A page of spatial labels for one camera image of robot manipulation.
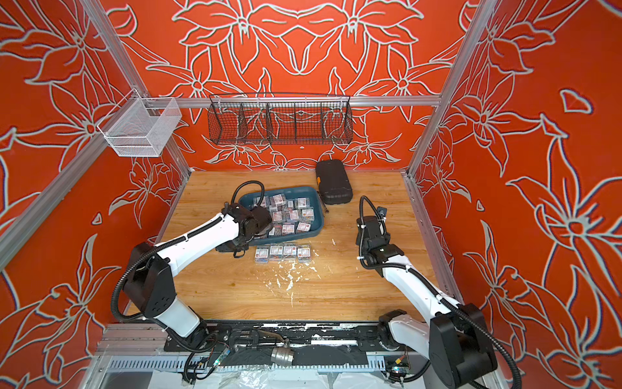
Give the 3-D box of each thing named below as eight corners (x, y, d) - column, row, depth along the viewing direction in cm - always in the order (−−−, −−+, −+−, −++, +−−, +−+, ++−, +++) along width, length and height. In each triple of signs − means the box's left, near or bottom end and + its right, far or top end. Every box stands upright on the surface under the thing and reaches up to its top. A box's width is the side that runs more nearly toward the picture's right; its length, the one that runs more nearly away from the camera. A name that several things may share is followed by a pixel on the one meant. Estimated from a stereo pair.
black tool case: (322, 206, 107) (322, 198, 103) (314, 169, 123) (314, 160, 119) (353, 202, 109) (354, 194, 104) (341, 166, 124) (342, 157, 120)
